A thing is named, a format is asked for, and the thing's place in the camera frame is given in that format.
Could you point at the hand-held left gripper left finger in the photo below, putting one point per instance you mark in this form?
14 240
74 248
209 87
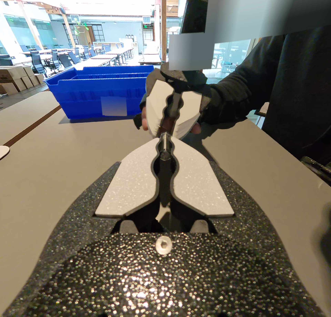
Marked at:
129 185

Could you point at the row of black office chairs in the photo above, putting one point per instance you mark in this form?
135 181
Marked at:
64 59

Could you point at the white stand base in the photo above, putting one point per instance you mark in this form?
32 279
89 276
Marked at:
4 151

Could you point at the blue plastic bin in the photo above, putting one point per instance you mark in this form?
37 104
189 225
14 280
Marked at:
108 70
85 99

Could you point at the black glossy device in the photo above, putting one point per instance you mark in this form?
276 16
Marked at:
315 166

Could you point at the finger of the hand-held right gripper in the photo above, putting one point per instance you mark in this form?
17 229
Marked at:
155 102
191 107

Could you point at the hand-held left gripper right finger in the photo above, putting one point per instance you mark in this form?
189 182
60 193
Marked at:
201 185

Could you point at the silver bolt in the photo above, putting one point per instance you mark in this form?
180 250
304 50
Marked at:
164 146

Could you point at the stack of cardboard boxes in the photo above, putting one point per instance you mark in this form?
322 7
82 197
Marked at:
15 78

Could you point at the green hanging plant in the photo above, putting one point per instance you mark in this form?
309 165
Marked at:
80 27

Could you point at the person's right hand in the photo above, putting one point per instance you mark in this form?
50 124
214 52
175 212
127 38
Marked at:
144 121

